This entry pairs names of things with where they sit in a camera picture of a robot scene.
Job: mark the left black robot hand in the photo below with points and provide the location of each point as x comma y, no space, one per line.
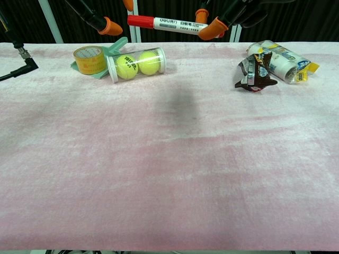
102,23

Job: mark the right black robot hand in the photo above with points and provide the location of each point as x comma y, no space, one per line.
212,30

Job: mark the white marker pen body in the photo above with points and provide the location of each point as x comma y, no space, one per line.
180,25

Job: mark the red pen cap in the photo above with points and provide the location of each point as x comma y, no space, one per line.
140,21

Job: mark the green plastic dustpan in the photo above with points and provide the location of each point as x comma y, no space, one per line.
116,46

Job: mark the yellow packing tape roll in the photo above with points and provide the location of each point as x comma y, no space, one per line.
90,63

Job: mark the clear plastic ball tube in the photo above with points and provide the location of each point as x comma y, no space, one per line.
111,71

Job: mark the yellow tennis ball with print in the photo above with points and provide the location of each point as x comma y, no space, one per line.
127,67

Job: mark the dark brown snack wrapper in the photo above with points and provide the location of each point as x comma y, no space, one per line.
251,74

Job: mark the plain yellow tennis ball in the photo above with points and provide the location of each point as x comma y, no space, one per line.
148,63

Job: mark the black pleated curtain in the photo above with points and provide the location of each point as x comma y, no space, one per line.
304,21

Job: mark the pink fuzzy table cloth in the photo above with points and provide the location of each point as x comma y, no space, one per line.
169,158

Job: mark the white frame post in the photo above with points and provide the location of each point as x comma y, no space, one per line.
235,34
50,21
135,35

